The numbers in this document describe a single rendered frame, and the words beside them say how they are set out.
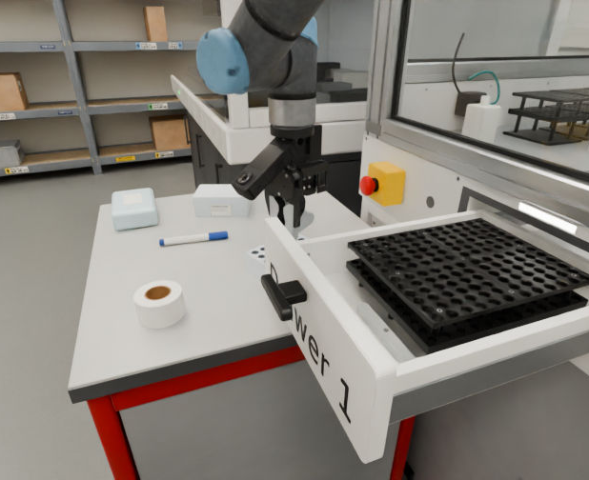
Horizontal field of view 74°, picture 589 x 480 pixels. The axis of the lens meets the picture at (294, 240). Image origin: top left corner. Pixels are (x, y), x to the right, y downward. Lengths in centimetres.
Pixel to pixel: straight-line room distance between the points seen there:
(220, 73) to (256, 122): 66
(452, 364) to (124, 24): 425
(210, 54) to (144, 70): 391
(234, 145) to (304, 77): 59
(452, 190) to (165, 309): 49
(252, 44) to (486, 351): 41
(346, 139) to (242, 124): 34
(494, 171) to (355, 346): 40
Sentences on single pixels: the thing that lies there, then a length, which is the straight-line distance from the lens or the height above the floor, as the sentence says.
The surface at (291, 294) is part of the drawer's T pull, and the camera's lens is 40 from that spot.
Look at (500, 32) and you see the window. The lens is 67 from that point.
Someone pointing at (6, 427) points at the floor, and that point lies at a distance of 171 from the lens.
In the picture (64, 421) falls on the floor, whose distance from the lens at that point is 163.
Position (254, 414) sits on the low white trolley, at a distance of 71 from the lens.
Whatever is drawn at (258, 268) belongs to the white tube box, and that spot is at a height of 78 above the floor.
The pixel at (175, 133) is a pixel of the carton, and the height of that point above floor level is 29.
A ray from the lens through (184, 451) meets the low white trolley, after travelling 73.
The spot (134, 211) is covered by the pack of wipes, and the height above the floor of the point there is 80.
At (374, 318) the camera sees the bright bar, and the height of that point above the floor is 85.
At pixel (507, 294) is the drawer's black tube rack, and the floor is 90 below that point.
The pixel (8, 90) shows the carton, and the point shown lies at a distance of 406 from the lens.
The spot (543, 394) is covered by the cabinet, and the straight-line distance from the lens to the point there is 70.
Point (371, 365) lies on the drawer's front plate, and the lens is 31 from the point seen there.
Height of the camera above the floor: 114
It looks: 28 degrees down
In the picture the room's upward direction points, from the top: straight up
